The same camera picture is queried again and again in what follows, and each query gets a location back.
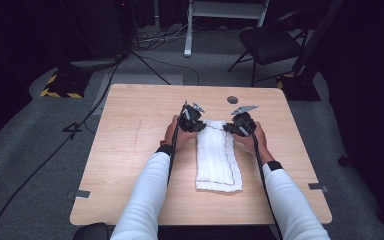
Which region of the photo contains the black office chair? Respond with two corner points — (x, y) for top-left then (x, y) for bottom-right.
(72, 222), (111, 240)

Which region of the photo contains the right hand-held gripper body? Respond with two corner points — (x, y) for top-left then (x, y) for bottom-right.
(230, 104), (260, 137)

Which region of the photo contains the left hand-held gripper cable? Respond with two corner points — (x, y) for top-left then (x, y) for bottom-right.
(166, 100), (189, 187)

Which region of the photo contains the white cloth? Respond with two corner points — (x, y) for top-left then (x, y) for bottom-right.
(195, 119), (244, 194)

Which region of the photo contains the white desk frame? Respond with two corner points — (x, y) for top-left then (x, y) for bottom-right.
(183, 0), (270, 58)

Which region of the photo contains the hand-held gripper cable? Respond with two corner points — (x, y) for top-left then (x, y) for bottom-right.
(166, 100), (189, 187)
(250, 131), (284, 240)

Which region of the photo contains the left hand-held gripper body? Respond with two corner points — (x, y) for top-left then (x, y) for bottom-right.
(178, 100), (206, 133)

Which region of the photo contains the small black floor object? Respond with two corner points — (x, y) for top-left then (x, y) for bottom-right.
(337, 154), (351, 168)

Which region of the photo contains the bundle of floor cables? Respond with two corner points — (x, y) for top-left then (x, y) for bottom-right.
(131, 23), (194, 52)

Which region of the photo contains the long black floor cable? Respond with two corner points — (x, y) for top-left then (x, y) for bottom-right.
(0, 58), (124, 240)

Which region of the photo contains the black folding chair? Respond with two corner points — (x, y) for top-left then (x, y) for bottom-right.
(227, 8), (311, 88)

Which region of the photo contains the black yellow striped stand base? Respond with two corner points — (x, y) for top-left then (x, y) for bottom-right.
(39, 68), (93, 100)
(276, 0), (346, 102)

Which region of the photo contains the person's left hand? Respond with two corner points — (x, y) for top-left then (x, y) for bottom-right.
(163, 114), (198, 154)

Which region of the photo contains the thin black floor cable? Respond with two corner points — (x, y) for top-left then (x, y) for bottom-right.
(136, 53), (201, 87)

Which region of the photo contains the right hand-held gripper cable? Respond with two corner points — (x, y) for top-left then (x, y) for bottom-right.
(250, 131), (284, 240)

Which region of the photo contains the grey tape piece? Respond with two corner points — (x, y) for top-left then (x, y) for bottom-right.
(67, 189), (91, 200)
(307, 182), (330, 193)

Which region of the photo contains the person's right hand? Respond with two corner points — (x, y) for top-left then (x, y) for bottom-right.
(236, 120), (276, 165)

